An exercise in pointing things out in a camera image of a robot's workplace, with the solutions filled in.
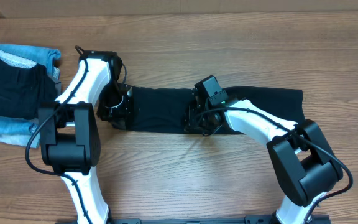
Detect black t-shirt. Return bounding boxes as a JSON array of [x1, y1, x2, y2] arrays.
[[110, 86, 305, 134]]

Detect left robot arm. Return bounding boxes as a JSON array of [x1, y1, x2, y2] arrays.
[[38, 47, 133, 223]]

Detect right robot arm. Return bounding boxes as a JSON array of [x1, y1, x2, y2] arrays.
[[186, 87, 344, 223]]

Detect grey folded garment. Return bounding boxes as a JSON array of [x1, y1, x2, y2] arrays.
[[50, 77, 62, 96]]

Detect folded light blue garment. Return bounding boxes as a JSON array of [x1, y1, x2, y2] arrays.
[[0, 44, 61, 75]]

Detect folded blue jeans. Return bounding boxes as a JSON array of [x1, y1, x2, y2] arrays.
[[0, 116, 38, 147]]

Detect folded black garment on stack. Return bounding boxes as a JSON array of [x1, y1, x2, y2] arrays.
[[0, 59, 58, 120]]

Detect white mesh garment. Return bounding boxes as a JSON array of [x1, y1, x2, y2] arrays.
[[0, 50, 37, 69]]

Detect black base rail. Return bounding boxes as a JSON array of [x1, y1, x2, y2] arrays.
[[112, 215, 279, 224]]

